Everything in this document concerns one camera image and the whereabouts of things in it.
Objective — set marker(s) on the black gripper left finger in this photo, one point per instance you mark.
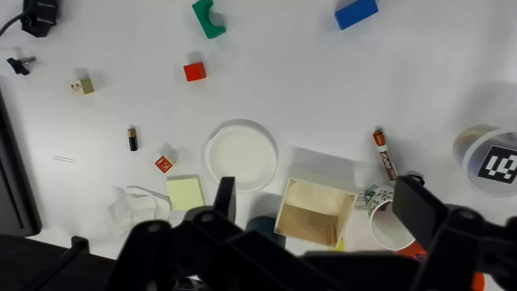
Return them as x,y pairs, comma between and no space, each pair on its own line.
226,197

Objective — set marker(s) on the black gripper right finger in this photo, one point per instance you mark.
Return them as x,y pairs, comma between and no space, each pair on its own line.
425,216

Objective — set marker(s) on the orange bowl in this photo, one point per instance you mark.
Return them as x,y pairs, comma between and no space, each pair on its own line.
416,252

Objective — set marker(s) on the patterned paper cup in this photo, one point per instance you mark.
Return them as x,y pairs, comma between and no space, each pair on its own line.
388,229

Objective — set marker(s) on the yellow sticky note pad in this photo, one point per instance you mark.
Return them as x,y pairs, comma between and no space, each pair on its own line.
184,193

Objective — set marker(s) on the white paper plate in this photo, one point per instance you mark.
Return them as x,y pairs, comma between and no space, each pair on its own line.
241,156

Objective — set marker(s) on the dark blue mug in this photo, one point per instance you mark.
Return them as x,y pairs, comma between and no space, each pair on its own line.
267,227

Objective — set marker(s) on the small orange printed cube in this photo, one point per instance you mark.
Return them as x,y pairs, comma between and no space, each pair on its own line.
163,164

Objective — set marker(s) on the red white marker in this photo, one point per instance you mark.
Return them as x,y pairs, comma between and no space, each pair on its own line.
385,155

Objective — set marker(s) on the crumpled clear plastic wrap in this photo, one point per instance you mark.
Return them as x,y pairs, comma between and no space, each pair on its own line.
138,208

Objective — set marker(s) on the open wooden box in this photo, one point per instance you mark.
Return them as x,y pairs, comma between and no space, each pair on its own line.
315,213

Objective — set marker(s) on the brown black battery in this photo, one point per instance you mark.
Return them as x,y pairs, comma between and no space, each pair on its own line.
133,140

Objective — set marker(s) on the red cube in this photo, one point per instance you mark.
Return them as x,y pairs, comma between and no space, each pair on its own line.
194,72

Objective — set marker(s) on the green arch block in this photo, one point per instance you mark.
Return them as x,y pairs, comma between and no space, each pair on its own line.
207,22

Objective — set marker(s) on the small beige wooden cube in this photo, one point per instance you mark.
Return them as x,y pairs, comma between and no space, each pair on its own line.
83,87

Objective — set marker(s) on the black closed laptop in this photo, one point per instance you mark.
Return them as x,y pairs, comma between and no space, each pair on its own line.
13,184

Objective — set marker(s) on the blue rectangular block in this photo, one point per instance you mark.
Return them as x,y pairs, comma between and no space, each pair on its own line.
356,12

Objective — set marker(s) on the small black clip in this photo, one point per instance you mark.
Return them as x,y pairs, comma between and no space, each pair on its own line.
20,64

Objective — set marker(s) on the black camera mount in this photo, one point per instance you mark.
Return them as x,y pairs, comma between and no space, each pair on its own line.
39,16

